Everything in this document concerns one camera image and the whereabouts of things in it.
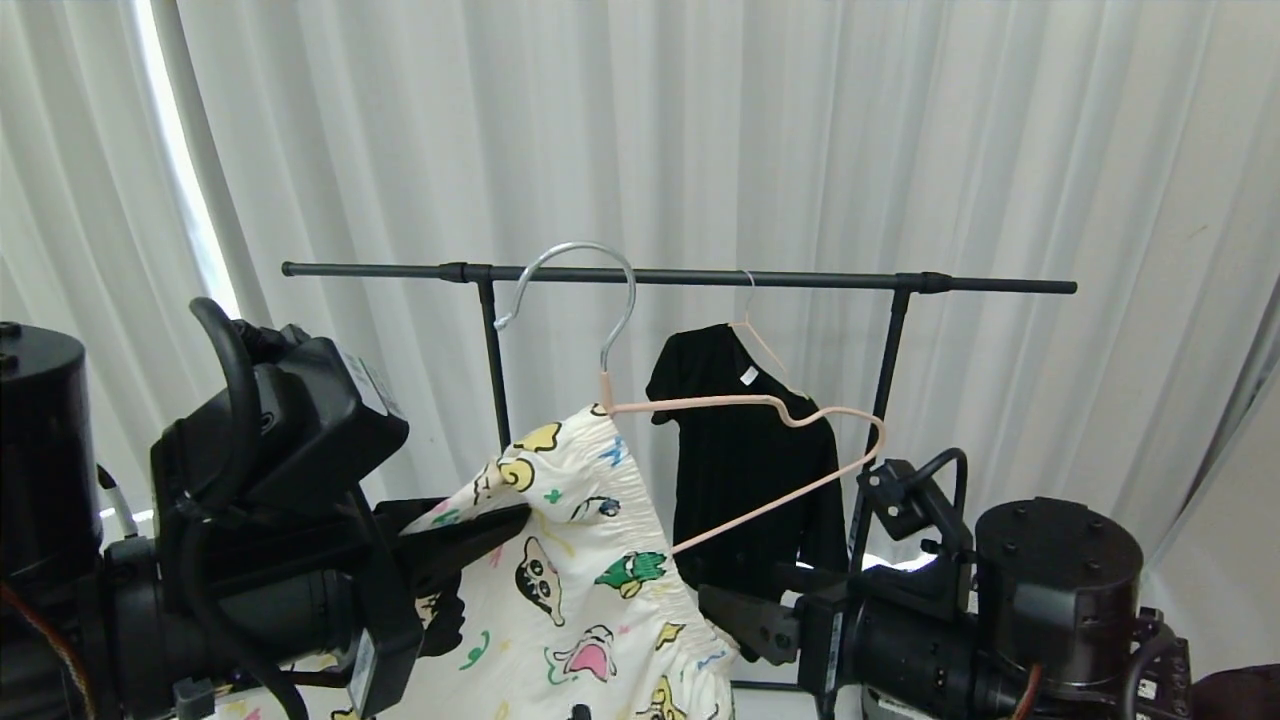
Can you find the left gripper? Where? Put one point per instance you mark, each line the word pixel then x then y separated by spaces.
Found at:
pixel 260 625

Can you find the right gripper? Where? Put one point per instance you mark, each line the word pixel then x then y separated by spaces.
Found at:
pixel 920 650

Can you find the cream printed garment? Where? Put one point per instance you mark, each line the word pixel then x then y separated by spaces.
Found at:
pixel 560 470

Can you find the black garment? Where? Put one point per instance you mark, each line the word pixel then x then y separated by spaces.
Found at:
pixel 740 470

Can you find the pink clothes hanger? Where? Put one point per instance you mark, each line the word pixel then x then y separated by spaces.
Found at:
pixel 760 345
pixel 690 402

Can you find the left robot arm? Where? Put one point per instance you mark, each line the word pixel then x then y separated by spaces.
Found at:
pixel 40 450

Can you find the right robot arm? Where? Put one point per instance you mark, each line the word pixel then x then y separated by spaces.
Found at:
pixel 1060 580

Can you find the black clothes rack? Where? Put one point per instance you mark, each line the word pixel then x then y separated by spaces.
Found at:
pixel 800 279

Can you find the white curtain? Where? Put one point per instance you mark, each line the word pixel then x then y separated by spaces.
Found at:
pixel 900 130

